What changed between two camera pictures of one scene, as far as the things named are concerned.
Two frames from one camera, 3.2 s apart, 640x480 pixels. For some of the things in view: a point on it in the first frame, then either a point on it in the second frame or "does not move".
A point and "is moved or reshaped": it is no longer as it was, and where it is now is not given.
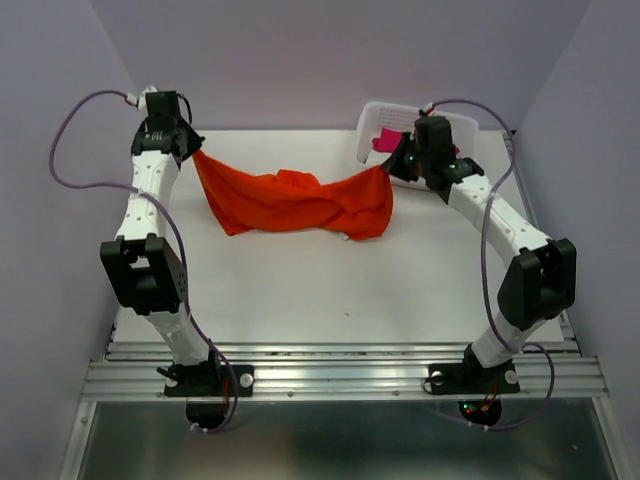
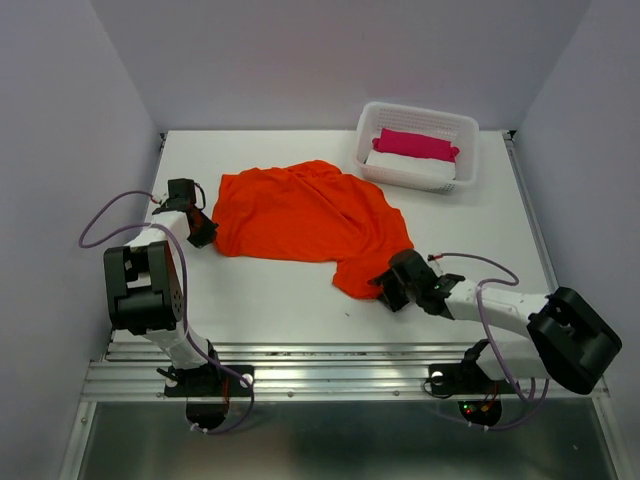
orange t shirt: x=358 y=206 is moved or reshaped
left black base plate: x=210 y=380 does not move
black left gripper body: x=181 y=124 → x=203 y=234
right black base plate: x=472 y=379 does not move
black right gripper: x=392 y=165 → x=388 y=294
